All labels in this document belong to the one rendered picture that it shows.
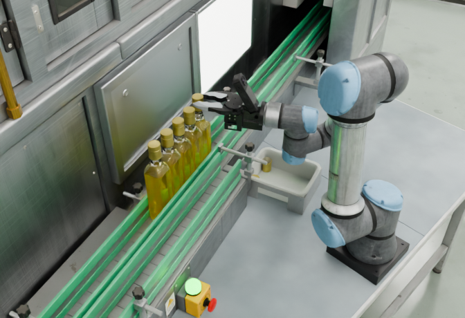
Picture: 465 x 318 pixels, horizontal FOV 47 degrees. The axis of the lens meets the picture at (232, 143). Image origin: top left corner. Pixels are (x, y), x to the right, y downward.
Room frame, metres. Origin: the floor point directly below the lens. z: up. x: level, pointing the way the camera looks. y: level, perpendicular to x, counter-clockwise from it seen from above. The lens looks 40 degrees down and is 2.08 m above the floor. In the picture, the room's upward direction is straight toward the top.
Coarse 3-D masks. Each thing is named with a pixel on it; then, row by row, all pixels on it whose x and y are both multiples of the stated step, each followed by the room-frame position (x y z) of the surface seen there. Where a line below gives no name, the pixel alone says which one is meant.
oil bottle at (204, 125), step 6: (198, 120) 1.29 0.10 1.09; (204, 120) 1.30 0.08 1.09; (198, 126) 1.28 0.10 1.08; (204, 126) 1.28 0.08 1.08; (204, 132) 1.28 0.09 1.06; (210, 132) 1.31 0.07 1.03; (204, 138) 1.28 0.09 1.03; (210, 138) 1.31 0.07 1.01; (204, 144) 1.28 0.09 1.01; (210, 144) 1.31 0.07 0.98; (204, 150) 1.28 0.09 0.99; (210, 150) 1.31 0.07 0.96; (204, 156) 1.28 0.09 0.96
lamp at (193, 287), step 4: (188, 280) 0.89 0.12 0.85; (192, 280) 0.89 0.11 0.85; (196, 280) 0.89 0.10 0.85; (188, 284) 0.88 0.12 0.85; (192, 284) 0.87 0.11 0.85; (196, 284) 0.87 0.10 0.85; (200, 284) 0.88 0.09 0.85; (188, 288) 0.86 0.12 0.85; (192, 288) 0.86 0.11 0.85; (196, 288) 0.86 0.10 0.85; (200, 288) 0.87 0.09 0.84; (188, 292) 0.86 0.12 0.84; (192, 292) 0.86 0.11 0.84; (196, 292) 0.86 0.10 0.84; (200, 292) 0.87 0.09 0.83; (192, 296) 0.86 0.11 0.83
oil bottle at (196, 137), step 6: (186, 132) 1.24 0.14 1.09; (192, 132) 1.24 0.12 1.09; (198, 132) 1.25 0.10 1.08; (192, 138) 1.22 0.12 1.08; (198, 138) 1.24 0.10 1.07; (192, 144) 1.22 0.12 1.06; (198, 144) 1.24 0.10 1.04; (192, 150) 1.22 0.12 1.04; (198, 150) 1.23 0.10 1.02; (198, 156) 1.23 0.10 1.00; (198, 162) 1.23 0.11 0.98
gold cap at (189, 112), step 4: (184, 108) 1.26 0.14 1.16; (188, 108) 1.26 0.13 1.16; (192, 108) 1.26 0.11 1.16; (184, 112) 1.24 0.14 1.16; (188, 112) 1.24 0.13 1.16; (192, 112) 1.24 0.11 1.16; (184, 116) 1.24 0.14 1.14; (188, 116) 1.24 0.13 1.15; (192, 116) 1.24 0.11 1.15; (184, 120) 1.24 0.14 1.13; (188, 120) 1.24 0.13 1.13; (192, 120) 1.24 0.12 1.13; (188, 124) 1.24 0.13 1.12
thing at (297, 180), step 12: (264, 156) 1.45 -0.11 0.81; (276, 156) 1.44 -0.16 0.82; (276, 168) 1.43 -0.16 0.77; (288, 168) 1.42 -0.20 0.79; (300, 168) 1.40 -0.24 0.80; (312, 168) 1.38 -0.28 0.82; (264, 180) 1.29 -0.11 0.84; (276, 180) 1.37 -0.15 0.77; (288, 180) 1.37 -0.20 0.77; (300, 180) 1.37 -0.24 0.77; (312, 180) 1.29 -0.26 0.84; (300, 192) 1.24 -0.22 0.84
